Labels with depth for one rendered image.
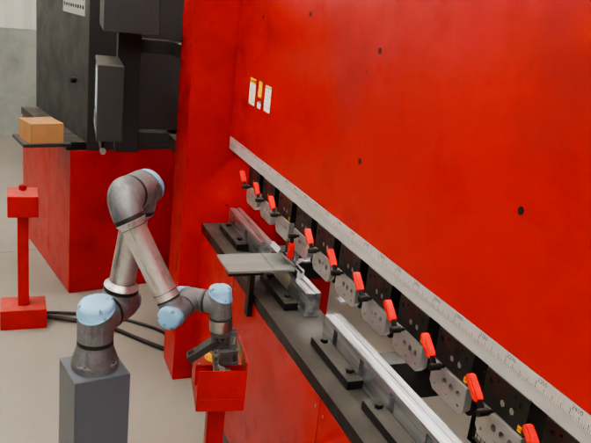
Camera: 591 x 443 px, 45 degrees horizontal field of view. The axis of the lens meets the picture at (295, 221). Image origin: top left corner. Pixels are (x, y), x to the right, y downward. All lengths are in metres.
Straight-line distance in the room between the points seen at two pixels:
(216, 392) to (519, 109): 1.37
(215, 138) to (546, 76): 2.22
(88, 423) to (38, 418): 1.20
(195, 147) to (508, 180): 2.14
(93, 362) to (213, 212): 1.41
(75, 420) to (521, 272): 1.50
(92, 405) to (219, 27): 1.81
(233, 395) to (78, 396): 0.49
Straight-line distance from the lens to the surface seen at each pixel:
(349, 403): 2.16
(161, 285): 2.20
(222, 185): 3.55
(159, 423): 3.58
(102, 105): 3.50
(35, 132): 4.52
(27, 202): 4.17
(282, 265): 2.77
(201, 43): 3.40
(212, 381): 2.39
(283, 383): 2.54
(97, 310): 2.32
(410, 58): 1.95
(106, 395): 2.43
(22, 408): 3.73
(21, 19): 9.33
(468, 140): 1.70
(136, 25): 3.49
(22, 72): 9.41
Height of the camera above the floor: 1.98
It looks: 17 degrees down
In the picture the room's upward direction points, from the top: 6 degrees clockwise
